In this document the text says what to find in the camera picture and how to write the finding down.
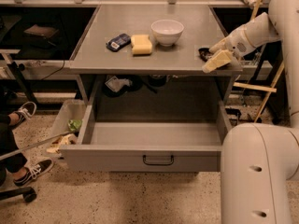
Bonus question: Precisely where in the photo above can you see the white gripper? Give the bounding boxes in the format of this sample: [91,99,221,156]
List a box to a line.
[202,25,253,73]

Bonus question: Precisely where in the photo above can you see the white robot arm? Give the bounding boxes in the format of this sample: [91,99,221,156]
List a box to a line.
[202,0,299,224]

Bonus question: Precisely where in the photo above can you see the grey open top drawer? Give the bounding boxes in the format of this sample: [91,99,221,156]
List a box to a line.
[73,81,231,172]

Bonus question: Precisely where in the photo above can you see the white ceramic bowl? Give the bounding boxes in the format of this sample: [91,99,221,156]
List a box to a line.
[151,20,184,47]

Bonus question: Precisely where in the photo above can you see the wooden broom stick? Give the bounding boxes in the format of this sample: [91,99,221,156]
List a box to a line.
[250,0,263,21]

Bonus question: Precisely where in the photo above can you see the yellow sponge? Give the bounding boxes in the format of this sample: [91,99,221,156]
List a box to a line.
[131,35,152,55]

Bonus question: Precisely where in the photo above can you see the grey metal cabinet table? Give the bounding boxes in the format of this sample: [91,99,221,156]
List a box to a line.
[71,4,241,109]

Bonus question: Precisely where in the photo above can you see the dark blue snack packet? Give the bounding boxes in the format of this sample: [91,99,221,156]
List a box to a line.
[106,34,131,52]

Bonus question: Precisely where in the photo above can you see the white crumpled paper under table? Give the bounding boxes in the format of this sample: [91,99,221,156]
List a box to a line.
[106,76,132,92]

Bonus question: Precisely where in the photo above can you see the green crumpled wrapper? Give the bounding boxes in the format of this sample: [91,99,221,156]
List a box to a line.
[67,119,82,132]

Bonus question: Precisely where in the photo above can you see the clear plastic trash bin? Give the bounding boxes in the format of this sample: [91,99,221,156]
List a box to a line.
[44,99,86,169]

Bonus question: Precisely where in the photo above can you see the grey metal pole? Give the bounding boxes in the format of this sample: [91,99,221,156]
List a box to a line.
[0,131,78,161]

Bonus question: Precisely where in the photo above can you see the dark brown box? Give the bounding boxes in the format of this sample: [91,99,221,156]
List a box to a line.
[24,24,59,40]

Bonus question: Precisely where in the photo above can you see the black sneaker upper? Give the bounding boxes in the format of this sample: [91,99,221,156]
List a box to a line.
[8,102,36,128]

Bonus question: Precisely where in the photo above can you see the black sneaker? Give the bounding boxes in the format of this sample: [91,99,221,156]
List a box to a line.
[8,102,36,128]
[13,159,53,187]

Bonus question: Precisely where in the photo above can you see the black sneaker lower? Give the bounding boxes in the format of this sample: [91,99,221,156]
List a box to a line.
[13,159,53,187]

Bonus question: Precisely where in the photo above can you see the person leg black trousers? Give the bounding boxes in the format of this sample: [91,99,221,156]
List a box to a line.
[0,105,27,184]

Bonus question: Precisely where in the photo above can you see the black chair caster base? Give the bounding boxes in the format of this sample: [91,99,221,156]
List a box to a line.
[0,187,37,203]

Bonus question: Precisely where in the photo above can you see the black drawer handle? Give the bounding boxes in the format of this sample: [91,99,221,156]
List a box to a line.
[142,155,175,166]

